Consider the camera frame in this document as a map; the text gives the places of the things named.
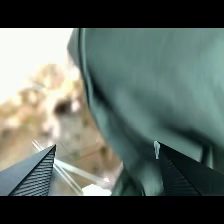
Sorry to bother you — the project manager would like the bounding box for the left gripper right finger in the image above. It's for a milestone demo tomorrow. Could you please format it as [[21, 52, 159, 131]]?
[[157, 141, 224, 197]]

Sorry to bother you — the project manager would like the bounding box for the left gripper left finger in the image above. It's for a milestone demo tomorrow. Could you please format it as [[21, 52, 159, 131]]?
[[0, 144, 57, 197]]

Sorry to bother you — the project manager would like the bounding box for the green T-shirt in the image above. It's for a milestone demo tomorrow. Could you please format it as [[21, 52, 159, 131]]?
[[66, 27, 224, 197]]

